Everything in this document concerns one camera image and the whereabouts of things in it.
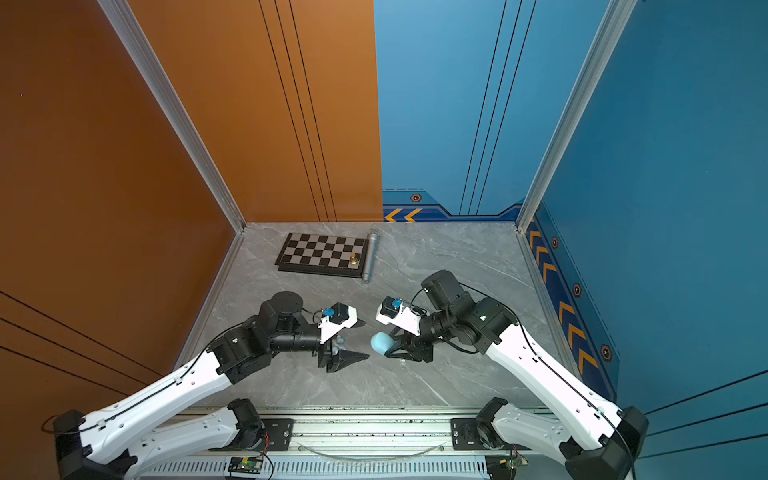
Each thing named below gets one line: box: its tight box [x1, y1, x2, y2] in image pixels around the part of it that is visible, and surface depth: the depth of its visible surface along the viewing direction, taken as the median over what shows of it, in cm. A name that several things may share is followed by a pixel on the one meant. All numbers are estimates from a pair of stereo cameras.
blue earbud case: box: [370, 332, 395, 356], surface depth 64 cm
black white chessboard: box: [275, 232, 369, 278], surface depth 107 cm
